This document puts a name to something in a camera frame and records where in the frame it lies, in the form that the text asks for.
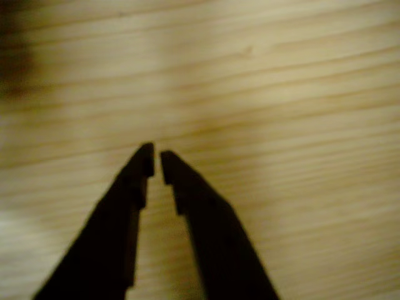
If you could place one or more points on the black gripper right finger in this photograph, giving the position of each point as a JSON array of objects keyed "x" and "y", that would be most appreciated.
[{"x": 218, "y": 243}]

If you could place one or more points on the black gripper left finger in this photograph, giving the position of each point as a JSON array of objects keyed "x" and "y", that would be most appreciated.
[{"x": 106, "y": 237}]

